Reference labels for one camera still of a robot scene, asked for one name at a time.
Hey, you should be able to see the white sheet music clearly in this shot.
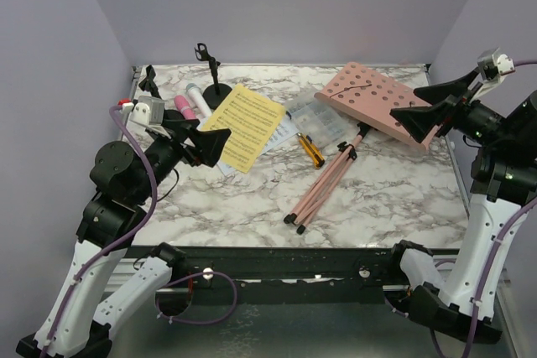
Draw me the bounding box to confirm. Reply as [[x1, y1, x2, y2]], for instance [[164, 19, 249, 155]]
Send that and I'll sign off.
[[217, 117, 299, 176]]

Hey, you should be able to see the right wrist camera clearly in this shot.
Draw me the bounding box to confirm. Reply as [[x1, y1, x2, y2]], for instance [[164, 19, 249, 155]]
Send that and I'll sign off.
[[475, 48, 515, 99]]

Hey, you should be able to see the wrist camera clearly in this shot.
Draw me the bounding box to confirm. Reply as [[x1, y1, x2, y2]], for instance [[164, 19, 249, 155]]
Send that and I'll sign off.
[[475, 48, 515, 99], [118, 96, 170, 138]]

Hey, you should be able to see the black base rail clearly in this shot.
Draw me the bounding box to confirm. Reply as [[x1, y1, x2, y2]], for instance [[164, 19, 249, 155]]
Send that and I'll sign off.
[[138, 244, 437, 307]]

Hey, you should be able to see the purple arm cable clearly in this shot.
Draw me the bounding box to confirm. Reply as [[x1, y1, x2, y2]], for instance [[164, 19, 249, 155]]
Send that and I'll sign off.
[[45, 106, 238, 346], [430, 58, 537, 358]]

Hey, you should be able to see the black round-base mic stand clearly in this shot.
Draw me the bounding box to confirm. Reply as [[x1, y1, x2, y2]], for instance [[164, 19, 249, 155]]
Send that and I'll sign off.
[[195, 43, 232, 110]]

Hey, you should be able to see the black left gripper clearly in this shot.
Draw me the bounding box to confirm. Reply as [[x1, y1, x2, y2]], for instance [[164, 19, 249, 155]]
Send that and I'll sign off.
[[133, 117, 232, 202]]

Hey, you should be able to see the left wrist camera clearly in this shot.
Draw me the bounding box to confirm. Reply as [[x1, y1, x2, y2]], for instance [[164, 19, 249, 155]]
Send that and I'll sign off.
[[118, 96, 170, 138]]

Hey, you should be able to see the pink music stand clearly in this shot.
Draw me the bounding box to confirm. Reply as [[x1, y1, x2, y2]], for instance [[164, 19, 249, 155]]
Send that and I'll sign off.
[[284, 61, 433, 235]]

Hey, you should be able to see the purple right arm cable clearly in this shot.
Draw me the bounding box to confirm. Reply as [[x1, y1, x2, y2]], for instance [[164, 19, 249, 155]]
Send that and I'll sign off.
[[430, 58, 537, 358]]

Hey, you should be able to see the yellow sheet music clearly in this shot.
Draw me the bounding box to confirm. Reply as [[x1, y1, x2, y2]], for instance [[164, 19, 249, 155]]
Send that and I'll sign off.
[[201, 84, 285, 174]]

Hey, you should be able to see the pink toy microphone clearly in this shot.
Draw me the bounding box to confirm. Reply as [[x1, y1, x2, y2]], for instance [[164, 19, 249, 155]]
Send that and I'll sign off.
[[174, 96, 196, 120]]

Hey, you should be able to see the clear plastic organizer box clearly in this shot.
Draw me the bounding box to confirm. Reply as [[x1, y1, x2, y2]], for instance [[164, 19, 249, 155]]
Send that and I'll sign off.
[[284, 92, 347, 148]]

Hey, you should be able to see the yellow utility knife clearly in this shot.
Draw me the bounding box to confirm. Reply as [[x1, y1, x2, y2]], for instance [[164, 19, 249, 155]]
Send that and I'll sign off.
[[297, 132, 325, 169]]

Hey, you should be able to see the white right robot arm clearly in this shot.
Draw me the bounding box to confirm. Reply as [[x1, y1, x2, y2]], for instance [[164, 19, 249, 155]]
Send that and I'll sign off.
[[385, 70, 536, 344]]

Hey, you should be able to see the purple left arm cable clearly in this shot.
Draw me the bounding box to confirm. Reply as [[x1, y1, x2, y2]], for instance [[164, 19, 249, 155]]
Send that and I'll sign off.
[[45, 106, 238, 346]]

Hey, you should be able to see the white toy microphone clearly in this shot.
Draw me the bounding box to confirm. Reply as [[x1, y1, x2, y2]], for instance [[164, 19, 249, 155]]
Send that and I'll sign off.
[[186, 83, 212, 118]]

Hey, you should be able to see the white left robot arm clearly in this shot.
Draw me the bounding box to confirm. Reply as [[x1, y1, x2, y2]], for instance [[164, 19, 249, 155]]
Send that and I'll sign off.
[[16, 106, 232, 357]]

